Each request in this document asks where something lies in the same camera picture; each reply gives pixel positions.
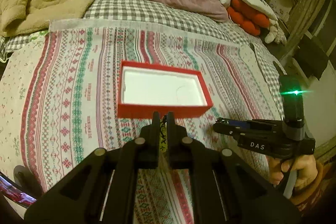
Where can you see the patterned striped cloth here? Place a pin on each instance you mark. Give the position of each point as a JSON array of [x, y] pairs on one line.
[[50, 138]]

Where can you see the grey checkered bedsheet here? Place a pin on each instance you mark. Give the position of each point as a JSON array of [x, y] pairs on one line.
[[170, 14]]

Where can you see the black camera with green light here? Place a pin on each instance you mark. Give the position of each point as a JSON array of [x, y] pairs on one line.
[[293, 124]]

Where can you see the white plush toy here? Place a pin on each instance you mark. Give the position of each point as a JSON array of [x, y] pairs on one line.
[[275, 33]]

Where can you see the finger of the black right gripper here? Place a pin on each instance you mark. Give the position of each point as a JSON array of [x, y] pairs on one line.
[[231, 121], [224, 128]]

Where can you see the orange plush toy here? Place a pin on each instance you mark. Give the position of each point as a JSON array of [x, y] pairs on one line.
[[249, 19]]

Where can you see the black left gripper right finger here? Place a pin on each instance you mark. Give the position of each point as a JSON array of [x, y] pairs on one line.
[[188, 153]]

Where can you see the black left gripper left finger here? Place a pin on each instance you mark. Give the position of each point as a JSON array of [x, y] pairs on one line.
[[140, 153]]

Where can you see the red jewelry box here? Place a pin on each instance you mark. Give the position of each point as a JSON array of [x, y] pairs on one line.
[[145, 88]]

